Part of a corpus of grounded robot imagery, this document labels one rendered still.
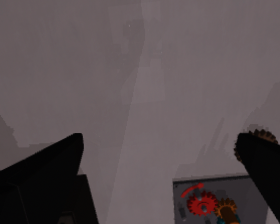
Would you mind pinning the red gear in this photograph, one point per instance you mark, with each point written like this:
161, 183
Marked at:
209, 200

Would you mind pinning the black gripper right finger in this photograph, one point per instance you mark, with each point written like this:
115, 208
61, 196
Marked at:
261, 159

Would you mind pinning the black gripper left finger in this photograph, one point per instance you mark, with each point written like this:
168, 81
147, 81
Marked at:
35, 190

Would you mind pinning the orange gear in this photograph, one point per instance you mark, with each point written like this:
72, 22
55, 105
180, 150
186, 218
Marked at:
226, 209

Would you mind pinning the brown gear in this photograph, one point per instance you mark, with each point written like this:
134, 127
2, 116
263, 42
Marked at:
262, 134

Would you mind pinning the teal gear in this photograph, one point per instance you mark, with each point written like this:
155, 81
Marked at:
220, 220

